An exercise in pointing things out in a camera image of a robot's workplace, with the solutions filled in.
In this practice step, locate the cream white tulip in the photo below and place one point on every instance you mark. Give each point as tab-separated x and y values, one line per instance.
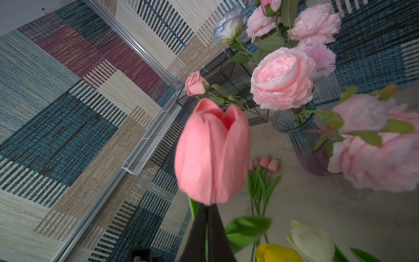
312	242

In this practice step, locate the pink tulip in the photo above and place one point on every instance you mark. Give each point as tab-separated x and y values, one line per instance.
253	186
271	166
212	164
260	194

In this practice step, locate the yellow tulip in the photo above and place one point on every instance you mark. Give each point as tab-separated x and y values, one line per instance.
275	253

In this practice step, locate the purple glass vase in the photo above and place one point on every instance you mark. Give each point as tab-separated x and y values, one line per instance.
301	130

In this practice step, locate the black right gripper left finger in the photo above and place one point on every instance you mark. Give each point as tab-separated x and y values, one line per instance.
195	249

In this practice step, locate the black wire shelf rack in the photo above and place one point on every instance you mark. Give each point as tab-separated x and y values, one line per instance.
235	78

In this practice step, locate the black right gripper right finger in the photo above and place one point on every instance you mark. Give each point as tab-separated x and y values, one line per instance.
218	245

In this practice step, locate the pink rose bouquet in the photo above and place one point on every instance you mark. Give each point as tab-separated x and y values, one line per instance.
370	139

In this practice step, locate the white wire mesh basket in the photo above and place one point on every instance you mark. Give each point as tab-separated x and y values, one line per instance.
146	147

